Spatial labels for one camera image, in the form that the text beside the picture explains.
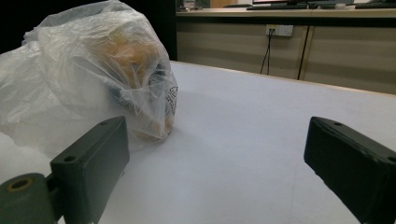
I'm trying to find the white wall power outlet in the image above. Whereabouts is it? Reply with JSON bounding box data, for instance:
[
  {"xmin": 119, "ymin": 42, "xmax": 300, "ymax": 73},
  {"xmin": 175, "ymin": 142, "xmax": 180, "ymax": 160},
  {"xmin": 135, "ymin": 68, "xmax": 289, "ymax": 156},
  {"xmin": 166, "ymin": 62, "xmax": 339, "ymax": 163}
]
[{"xmin": 265, "ymin": 23, "xmax": 294, "ymax": 37}]

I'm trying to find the black wall cable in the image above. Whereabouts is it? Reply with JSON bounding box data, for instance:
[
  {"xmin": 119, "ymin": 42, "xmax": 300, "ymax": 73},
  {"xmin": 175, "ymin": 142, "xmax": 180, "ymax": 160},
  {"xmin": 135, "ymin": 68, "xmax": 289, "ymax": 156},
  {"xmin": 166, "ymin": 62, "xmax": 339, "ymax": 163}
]
[
  {"xmin": 266, "ymin": 29, "xmax": 275, "ymax": 77},
  {"xmin": 260, "ymin": 29, "xmax": 273, "ymax": 75}
]

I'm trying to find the white table cover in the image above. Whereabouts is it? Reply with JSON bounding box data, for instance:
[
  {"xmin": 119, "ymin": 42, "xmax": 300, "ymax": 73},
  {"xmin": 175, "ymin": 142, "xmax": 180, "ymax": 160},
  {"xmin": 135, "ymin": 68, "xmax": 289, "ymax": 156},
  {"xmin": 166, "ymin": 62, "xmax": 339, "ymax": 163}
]
[{"xmin": 0, "ymin": 61, "xmax": 396, "ymax": 224}]

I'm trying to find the black keyboard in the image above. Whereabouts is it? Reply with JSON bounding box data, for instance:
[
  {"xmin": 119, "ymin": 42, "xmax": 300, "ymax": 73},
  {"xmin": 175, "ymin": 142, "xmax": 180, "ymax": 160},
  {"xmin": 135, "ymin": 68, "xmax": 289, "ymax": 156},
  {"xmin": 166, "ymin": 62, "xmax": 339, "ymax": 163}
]
[
  {"xmin": 354, "ymin": 2, "xmax": 396, "ymax": 9},
  {"xmin": 247, "ymin": 3, "xmax": 319, "ymax": 11}
]

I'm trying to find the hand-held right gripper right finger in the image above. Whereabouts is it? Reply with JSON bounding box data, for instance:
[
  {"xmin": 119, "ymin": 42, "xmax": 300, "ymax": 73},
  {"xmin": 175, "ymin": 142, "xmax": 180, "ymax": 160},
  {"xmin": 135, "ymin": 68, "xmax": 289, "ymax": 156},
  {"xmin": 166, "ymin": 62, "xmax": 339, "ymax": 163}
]
[{"xmin": 304, "ymin": 116, "xmax": 396, "ymax": 224}]

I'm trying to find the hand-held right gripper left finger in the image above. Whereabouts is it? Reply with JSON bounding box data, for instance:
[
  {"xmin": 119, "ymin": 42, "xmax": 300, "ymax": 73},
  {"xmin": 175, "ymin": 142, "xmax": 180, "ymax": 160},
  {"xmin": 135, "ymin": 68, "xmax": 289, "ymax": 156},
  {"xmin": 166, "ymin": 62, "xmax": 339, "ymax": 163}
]
[{"xmin": 49, "ymin": 116, "xmax": 131, "ymax": 224}]

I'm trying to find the clear plastic bag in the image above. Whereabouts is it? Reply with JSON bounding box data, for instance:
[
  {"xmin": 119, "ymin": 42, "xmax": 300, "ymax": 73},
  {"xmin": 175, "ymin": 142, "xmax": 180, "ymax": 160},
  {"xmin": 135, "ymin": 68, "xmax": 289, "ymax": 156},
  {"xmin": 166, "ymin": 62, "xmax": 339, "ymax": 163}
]
[{"xmin": 0, "ymin": 0, "xmax": 179, "ymax": 158}]

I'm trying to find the wooden desk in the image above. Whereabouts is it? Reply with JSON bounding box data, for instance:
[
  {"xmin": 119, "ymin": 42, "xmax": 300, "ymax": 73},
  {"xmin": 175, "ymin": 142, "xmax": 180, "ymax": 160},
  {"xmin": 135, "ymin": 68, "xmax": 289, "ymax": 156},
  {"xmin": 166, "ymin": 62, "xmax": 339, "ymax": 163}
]
[{"xmin": 176, "ymin": 7, "xmax": 396, "ymax": 20}]

